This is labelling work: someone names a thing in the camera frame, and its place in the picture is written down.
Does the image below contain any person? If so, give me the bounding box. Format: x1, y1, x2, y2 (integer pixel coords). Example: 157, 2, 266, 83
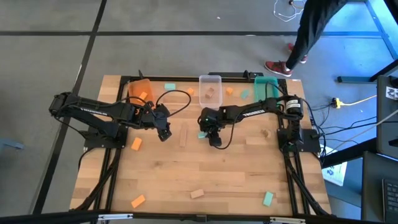
264, 0, 349, 78

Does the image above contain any grey cable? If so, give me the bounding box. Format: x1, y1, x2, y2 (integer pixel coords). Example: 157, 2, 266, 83
357, 108, 398, 134

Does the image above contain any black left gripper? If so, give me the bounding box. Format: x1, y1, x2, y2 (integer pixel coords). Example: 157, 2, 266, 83
143, 105, 173, 142

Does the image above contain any black desk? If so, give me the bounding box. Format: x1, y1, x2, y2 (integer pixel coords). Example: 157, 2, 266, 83
362, 74, 398, 224

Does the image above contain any white fiducial marker tag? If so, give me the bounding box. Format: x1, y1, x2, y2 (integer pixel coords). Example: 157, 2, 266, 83
386, 86, 398, 101

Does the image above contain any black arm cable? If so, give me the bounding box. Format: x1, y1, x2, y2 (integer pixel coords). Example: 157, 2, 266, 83
154, 89, 192, 118
217, 111, 242, 151

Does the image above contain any yellow extension cord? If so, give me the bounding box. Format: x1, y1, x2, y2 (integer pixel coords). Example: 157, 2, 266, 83
331, 95, 377, 109

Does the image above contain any clear plastic bin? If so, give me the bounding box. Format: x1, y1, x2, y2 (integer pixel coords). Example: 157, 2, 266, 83
198, 75, 223, 110

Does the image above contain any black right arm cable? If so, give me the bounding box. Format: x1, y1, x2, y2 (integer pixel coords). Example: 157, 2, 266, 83
217, 111, 242, 151

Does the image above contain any black aluminium frame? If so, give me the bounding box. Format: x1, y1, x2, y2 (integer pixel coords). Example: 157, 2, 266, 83
70, 74, 332, 224

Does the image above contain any teal plastic bin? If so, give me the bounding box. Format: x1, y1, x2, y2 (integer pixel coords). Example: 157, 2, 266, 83
254, 76, 280, 103

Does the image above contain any dark metal desk leg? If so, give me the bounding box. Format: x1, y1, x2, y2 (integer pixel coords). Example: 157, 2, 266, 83
337, 58, 398, 83

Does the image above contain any person's red shoe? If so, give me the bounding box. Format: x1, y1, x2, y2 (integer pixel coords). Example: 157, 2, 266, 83
287, 42, 309, 65
264, 60, 294, 78

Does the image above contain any black keyboard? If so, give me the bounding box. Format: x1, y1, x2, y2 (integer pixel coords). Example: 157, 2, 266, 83
382, 177, 398, 223

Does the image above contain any white floor cable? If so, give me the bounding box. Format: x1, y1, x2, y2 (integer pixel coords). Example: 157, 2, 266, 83
273, 0, 307, 22

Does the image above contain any long wooden block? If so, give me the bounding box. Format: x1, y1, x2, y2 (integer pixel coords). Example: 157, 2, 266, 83
178, 123, 188, 147

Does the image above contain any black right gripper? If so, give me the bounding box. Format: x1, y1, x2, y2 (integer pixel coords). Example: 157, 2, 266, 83
198, 107, 224, 147

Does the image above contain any orange plastic bin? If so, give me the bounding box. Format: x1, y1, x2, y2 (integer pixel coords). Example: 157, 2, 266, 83
128, 78, 155, 106

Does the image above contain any white printed paper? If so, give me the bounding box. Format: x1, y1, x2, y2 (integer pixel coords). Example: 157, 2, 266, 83
322, 146, 348, 187

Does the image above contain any silver bracket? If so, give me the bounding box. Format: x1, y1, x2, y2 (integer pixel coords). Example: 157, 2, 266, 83
269, 217, 307, 224
98, 213, 134, 222

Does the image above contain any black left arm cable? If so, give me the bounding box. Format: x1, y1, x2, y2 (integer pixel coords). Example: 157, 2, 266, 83
154, 89, 192, 118

